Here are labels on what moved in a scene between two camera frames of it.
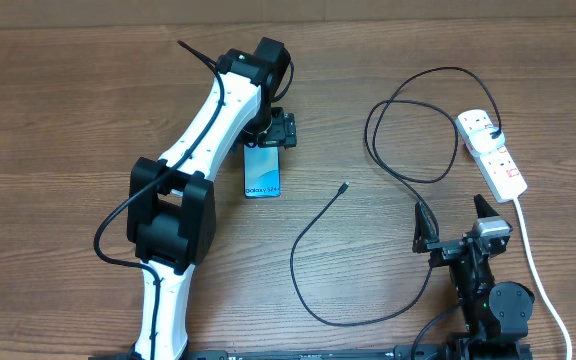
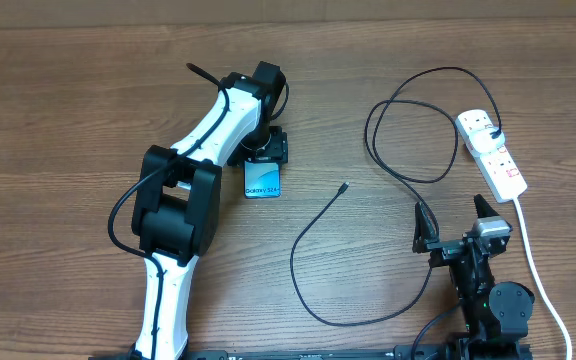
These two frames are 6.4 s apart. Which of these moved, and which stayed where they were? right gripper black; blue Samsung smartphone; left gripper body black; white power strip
Moved: left gripper body black
Stayed: right gripper black; white power strip; blue Samsung smartphone
